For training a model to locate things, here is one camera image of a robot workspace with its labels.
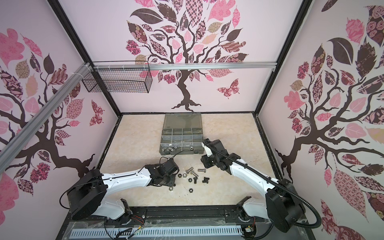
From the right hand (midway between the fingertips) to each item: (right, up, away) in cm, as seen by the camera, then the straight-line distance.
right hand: (204, 156), depth 85 cm
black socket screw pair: (+1, -14, 0) cm, 14 cm away
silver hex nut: (-19, +4, +13) cm, 23 cm away
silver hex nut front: (-19, -18, -3) cm, 26 cm away
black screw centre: (-5, -13, 0) cm, 14 cm away
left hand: (-20, -15, 0) cm, 25 cm away
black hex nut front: (-8, -18, -3) cm, 20 cm away
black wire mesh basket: (-55, +50, +9) cm, 75 cm away
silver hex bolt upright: (-10, -9, +3) cm, 14 cm away
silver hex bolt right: (-1, -9, +3) cm, 10 cm away
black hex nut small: (-9, -14, 0) cm, 16 cm away
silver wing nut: (-27, +3, +13) cm, 30 cm away
